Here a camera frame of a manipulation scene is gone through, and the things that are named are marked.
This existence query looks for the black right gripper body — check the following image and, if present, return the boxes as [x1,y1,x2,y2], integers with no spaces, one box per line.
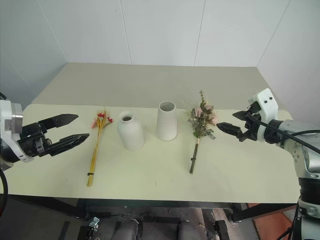
[238,101,261,143]

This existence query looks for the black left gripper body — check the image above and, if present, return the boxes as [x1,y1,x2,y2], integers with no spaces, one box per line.
[16,121,55,158]

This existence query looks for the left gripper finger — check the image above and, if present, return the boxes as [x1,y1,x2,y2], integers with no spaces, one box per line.
[49,133,90,157]
[38,113,80,130]

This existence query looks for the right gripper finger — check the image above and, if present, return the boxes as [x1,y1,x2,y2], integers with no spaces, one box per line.
[232,110,249,121]
[216,122,243,137]

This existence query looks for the white bottle-shaped vase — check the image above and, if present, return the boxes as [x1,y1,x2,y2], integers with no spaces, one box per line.
[116,110,145,151]

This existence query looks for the white conical vase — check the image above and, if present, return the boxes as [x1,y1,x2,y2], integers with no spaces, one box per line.
[156,100,179,142]

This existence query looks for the yellow dried flower bundle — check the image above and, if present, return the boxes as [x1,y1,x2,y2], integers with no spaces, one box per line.
[86,107,115,188]

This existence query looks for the pink flower bouquet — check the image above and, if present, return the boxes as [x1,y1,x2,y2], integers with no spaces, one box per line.
[184,89,221,175]

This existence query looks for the orange floor mat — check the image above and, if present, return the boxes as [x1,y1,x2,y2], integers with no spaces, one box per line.
[246,202,298,240]

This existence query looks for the dark grey rounded shape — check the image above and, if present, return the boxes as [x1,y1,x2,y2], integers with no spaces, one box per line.
[115,219,141,240]

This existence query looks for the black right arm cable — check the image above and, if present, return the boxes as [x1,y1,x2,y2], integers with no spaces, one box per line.
[249,113,320,151]

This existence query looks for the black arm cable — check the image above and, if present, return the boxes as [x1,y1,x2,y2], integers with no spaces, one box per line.
[0,168,9,219]
[249,113,320,151]

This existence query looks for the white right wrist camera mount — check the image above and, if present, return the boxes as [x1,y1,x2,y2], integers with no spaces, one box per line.
[247,87,279,142]

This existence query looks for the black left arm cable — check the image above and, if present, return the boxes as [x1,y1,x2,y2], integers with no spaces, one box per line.
[0,168,9,219]

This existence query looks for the black metal table frame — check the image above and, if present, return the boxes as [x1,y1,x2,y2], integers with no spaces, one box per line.
[6,194,299,223]

